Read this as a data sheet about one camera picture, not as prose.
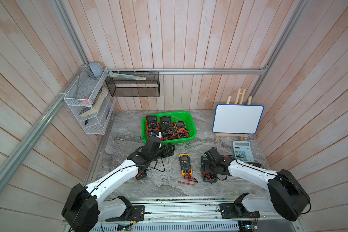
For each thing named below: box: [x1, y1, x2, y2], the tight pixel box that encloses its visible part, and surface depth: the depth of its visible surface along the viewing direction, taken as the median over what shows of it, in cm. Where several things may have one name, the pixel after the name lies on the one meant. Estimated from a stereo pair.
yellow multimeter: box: [178, 153, 193, 176], surface depth 90 cm
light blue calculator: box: [232, 141, 255, 163], surface depth 97 cm
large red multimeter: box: [145, 115, 160, 137], surface depth 100 cm
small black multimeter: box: [135, 169, 147, 181], surface depth 85 cm
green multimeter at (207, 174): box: [200, 155, 218, 183], surface depth 83 cm
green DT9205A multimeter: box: [159, 115, 173, 139], surface depth 103 cm
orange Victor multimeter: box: [174, 120, 191, 139], surface depth 106 cm
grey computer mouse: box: [88, 61, 103, 78], surface depth 84 cm
